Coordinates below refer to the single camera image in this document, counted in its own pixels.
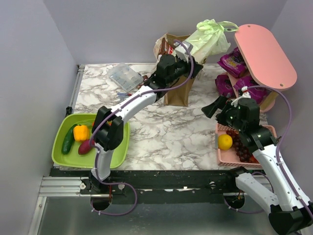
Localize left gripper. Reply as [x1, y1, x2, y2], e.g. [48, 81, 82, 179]
[166, 54, 202, 85]

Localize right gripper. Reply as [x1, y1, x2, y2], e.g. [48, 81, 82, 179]
[202, 94, 245, 131]

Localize light green plastic grocery bag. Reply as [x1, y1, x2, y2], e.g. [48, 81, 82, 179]
[185, 19, 239, 64]

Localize brown cassava chips bag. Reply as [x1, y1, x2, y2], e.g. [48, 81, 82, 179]
[157, 37, 174, 56]

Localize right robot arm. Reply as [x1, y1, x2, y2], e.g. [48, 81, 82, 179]
[201, 95, 313, 235]

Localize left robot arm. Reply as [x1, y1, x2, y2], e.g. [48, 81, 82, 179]
[89, 54, 203, 193]

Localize purple snack bag left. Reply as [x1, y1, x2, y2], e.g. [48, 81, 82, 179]
[215, 74, 235, 98]

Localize purple snack bag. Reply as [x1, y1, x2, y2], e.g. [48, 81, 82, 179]
[215, 74, 235, 98]
[217, 47, 247, 78]
[234, 75, 268, 104]

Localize brown paper bag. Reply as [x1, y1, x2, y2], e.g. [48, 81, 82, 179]
[154, 33, 195, 107]

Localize purple snack bag top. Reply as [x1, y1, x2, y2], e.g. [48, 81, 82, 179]
[217, 47, 247, 78]

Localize purple snack bag right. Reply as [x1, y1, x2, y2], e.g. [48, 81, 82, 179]
[234, 75, 268, 104]

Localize yellow toy lemon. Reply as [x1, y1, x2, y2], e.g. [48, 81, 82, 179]
[218, 134, 233, 150]

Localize brown toy faucet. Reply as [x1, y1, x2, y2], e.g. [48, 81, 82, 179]
[137, 75, 149, 89]

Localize pink plastic basket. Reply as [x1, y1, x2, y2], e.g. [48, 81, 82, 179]
[215, 122, 278, 168]

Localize dark red toy grapes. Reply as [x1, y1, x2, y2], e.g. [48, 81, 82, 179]
[226, 130, 252, 163]

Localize clear plastic organizer box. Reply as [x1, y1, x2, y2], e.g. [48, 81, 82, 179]
[107, 63, 143, 93]

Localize pink tiered shelf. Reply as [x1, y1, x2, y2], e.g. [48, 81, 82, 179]
[226, 23, 298, 113]

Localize yellow toy bell pepper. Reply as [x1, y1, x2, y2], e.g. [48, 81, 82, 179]
[73, 125, 90, 142]

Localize purple toy eggplant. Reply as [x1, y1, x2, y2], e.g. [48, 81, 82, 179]
[78, 140, 92, 155]

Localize lime green tray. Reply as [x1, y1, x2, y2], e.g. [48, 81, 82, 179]
[51, 113, 130, 169]

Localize green toy cucumber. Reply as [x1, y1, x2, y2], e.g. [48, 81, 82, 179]
[61, 124, 77, 155]

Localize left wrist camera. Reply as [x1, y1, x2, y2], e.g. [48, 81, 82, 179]
[172, 40, 193, 63]

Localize blue handled screwdriver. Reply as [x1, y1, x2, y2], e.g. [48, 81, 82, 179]
[117, 92, 132, 97]

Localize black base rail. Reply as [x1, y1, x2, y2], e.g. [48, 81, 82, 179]
[49, 168, 248, 208]

